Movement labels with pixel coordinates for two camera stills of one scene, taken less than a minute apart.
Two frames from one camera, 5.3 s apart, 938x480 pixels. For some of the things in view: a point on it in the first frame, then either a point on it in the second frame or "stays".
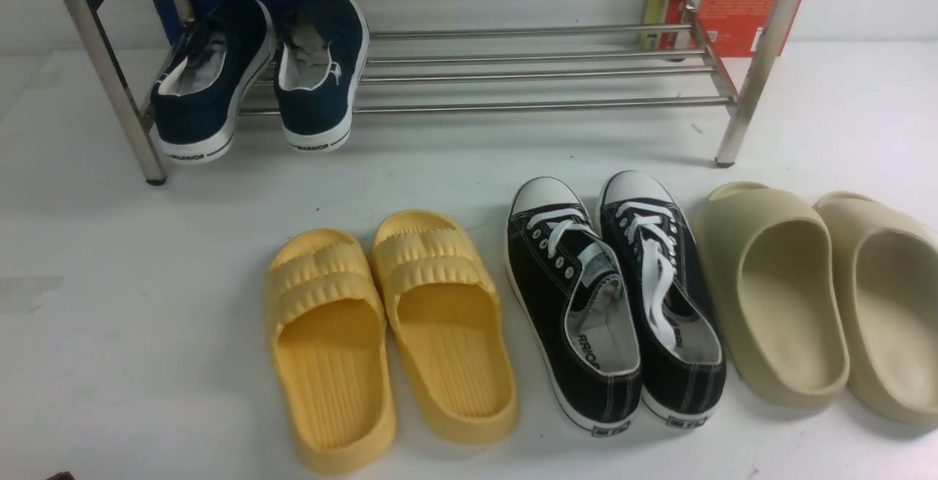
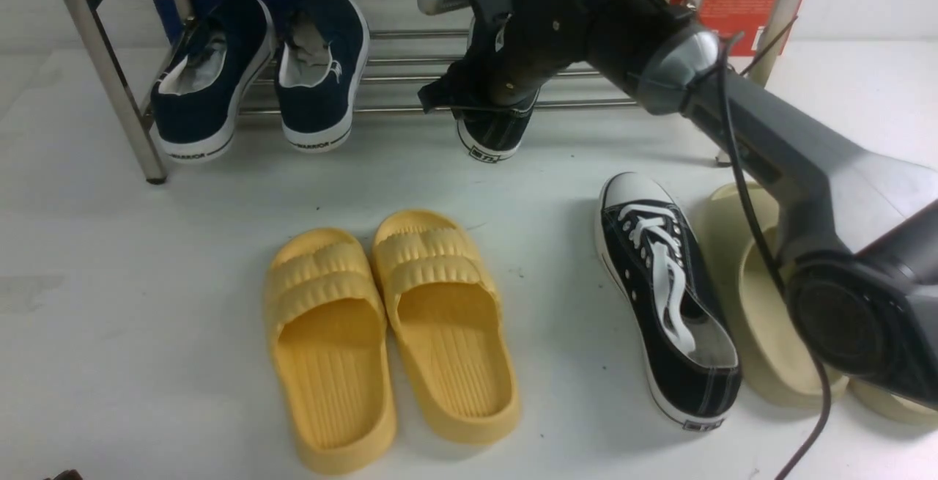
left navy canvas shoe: [196, 106] stays
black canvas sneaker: [576, 292] → [490, 131]
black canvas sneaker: [676, 319] stays
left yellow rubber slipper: [327, 317] stays
